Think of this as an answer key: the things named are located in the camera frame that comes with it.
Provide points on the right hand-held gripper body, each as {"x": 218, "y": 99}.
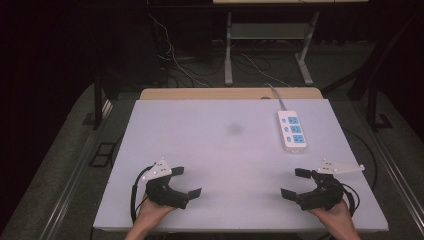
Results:
{"x": 325, "y": 196}

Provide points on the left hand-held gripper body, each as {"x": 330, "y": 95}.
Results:
{"x": 166, "y": 196}

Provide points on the person's right hand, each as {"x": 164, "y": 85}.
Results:
{"x": 336, "y": 216}

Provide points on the person's left hand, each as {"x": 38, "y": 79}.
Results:
{"x": 150, "y": 213}

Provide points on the white table cover board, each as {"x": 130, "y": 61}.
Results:
{"x": 216, "y": 160}

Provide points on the white power strip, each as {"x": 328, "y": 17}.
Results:
{"x": 292, "y": 131}

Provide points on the wooden table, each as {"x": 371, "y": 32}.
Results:
{"x": 216, "y": 93}

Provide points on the black metal stand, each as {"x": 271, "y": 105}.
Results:
{"x": 98, "y": 100}
{"x": 373, "y": 106}

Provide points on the aluminium floor rail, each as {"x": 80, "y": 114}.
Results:
{"x": 396, "y": 173}
{"x": 70, "y": 186}

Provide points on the black floor bracket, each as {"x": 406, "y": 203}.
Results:
{"x": 102, "y": 155}

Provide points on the grey metal desk frame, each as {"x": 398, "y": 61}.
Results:
{"x": 266, "y": 31}

